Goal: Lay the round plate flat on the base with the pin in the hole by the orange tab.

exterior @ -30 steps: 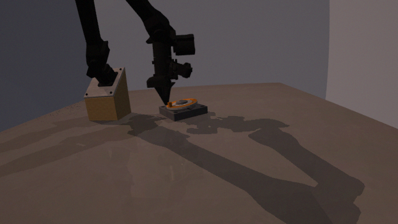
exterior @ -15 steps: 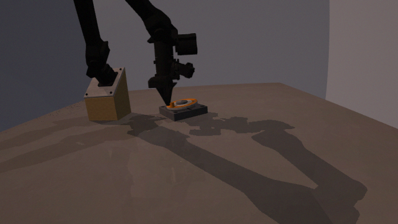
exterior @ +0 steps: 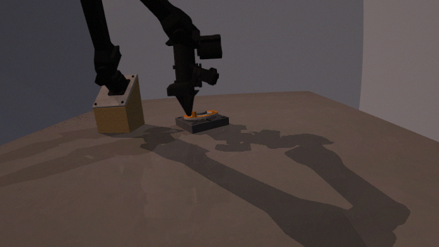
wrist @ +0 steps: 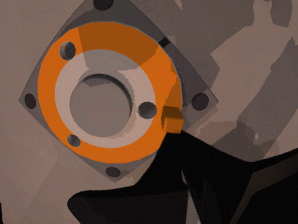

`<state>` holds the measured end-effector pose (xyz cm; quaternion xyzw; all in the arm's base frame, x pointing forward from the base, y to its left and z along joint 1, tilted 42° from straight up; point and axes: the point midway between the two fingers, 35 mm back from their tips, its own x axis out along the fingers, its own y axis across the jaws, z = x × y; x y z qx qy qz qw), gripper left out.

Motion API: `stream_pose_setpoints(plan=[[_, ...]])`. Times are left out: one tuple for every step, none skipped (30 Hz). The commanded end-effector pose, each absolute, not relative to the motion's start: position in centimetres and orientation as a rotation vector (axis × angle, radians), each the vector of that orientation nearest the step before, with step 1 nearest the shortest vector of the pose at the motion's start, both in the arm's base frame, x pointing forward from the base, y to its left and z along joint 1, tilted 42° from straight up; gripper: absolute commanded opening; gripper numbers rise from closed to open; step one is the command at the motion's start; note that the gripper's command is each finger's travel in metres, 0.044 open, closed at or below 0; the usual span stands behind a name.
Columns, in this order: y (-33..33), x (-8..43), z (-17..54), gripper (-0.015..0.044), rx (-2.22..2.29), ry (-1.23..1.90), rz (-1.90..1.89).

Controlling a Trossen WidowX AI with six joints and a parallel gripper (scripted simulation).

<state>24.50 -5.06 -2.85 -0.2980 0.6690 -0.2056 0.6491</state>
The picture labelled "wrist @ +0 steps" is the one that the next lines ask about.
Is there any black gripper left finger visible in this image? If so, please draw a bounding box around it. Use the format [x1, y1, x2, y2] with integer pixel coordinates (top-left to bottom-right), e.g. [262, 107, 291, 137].
[67, 132, 189, 224]

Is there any orange round plate with tab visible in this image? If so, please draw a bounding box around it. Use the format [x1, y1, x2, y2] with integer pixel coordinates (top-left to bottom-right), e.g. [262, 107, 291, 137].
[37, 20, 185, 164]

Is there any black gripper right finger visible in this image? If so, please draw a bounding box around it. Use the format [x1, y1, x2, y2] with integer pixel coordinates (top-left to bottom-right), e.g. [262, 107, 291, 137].
[176, 129, 298, 224]

